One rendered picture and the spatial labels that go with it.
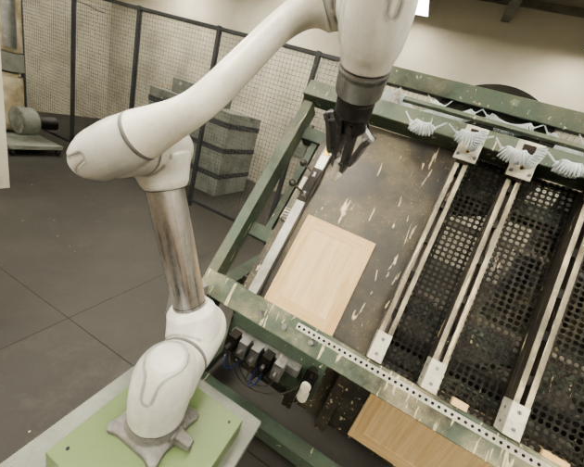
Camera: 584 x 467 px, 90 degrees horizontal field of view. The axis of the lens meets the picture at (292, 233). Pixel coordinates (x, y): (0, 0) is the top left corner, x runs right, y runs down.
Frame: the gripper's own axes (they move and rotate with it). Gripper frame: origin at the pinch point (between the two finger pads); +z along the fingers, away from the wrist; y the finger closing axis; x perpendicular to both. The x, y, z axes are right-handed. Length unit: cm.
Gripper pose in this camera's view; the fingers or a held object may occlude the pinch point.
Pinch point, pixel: (337, 169)
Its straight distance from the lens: 75.4
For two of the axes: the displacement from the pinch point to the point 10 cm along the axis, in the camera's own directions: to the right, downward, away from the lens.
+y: -7.2, -6.2, 3.3
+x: -7.0, 6.0, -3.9
